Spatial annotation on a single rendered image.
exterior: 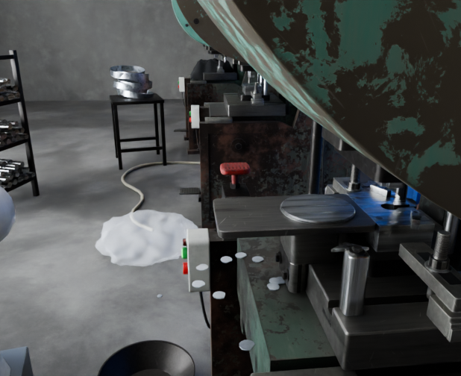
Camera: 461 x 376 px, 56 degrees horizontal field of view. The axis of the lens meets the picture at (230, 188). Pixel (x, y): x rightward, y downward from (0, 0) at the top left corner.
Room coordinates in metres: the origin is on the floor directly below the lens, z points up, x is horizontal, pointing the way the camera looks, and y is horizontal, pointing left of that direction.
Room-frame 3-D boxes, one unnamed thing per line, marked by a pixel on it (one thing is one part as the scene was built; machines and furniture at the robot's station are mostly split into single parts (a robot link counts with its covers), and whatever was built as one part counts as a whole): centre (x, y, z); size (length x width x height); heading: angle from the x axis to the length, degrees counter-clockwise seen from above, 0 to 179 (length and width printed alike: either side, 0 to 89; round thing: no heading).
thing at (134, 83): (3.62, 0.78, 0.40); 0.45 x 0.40 x 0.79; 18
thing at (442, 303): (0.52, -0.29, 0.76); 0.17 x 0.06 x 0.10; 6
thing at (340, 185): (0.86, -0.26, 0.76); 0.17 x 0.06 x 0.10; 6
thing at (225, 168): (1.00, -0.01, 0.72); 0.07 x 0.06 x 0.08; 96
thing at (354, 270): (0.50, -0.16, 0.75); 0.03 x 0.03 x 0.10; 6
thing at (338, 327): (0.69, -0.27, 0.68); 0.45 x 0.30 x 0.06; 6
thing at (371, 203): (0.69, -0.27, 0.76); 0.15 x 0.09 x 0.05; 6
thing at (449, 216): (0.61, -0.34, 0.81); 0.02 x 0.02 x 0.14
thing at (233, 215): (0.67, -0.10, 0.72); 0.25 x 0.14 x 0.14; 96
